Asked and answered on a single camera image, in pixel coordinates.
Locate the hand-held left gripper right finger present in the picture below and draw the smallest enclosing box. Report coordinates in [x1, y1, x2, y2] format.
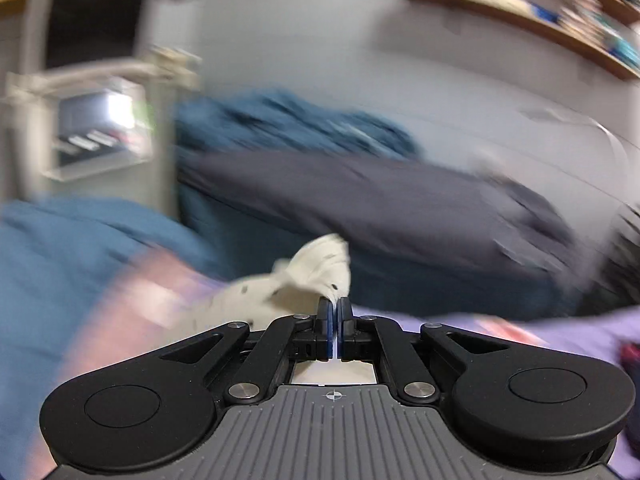
[336, 296, 511, 406]

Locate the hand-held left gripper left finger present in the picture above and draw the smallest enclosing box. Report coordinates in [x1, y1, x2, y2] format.
[160, 296, 333, 406]

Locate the cream polka-dot garment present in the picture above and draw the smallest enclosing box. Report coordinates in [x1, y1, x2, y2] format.
[167, 234, 376, 386]

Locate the purple floral bed sheet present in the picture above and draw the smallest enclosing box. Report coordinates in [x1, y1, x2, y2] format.
[25, 247, 640, 480]

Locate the white bedside cabinet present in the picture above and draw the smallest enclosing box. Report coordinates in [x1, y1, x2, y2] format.
[0, 67, 176, 221]

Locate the teal bed cover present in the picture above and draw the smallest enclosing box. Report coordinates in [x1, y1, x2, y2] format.
[0, 199, 226, 461]

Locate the white device with screen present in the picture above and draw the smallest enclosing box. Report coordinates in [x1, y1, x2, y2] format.
[42, 80, 153, 183]

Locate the grey monitor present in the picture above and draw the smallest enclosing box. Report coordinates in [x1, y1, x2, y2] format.
[25, 0, 156, 73]

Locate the row of shelf items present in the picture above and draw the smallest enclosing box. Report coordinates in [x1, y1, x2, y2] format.
[392, 0, 640, 68]

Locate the wooden wall shelf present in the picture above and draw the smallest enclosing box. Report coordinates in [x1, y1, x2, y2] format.
[390, 0, 640, 81]

